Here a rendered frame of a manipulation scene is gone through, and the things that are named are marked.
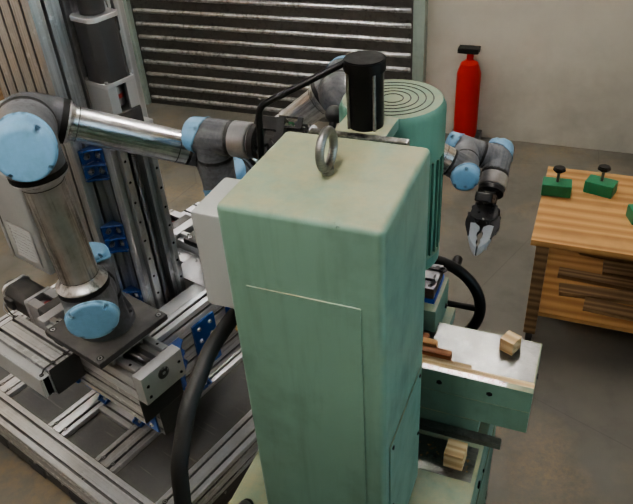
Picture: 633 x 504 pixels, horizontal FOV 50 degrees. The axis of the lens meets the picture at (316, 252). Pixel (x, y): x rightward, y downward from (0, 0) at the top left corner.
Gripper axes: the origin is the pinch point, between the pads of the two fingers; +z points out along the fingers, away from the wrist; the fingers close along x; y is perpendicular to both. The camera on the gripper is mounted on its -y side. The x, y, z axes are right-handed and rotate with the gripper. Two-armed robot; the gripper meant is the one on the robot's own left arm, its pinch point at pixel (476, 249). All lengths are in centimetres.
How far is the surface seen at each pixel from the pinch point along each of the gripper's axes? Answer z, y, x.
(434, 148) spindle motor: 18, -75, 1
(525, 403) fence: 45, -31, -19
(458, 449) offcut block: 56, -27, -9
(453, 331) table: 29.7, -19.3, -1.5
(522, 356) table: 32.6, -21.0, -17.0
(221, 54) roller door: -186, 162, 214
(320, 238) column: 47, -98, 6
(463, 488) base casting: 63, -27, -11
